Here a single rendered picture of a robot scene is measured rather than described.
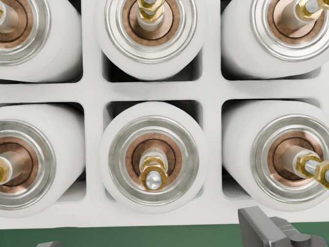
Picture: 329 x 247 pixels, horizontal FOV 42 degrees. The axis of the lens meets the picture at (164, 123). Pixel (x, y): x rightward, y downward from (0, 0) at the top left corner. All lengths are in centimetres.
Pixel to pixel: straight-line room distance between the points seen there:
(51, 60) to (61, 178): 10
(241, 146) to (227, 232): 29
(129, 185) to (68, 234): 30
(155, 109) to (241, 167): 9
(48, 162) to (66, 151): 2
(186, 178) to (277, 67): 12
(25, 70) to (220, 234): 39
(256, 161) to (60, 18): 20
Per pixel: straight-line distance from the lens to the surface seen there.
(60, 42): 37
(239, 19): 37
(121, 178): 36
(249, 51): 37
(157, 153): 33
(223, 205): 45
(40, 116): 37
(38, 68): 37
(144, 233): 64
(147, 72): 36
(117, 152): 36
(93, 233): 64
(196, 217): 45
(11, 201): 38
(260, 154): 37
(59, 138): 37
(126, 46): 36
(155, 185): 27
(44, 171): 37
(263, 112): 37
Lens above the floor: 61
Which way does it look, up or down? 86 degrees down
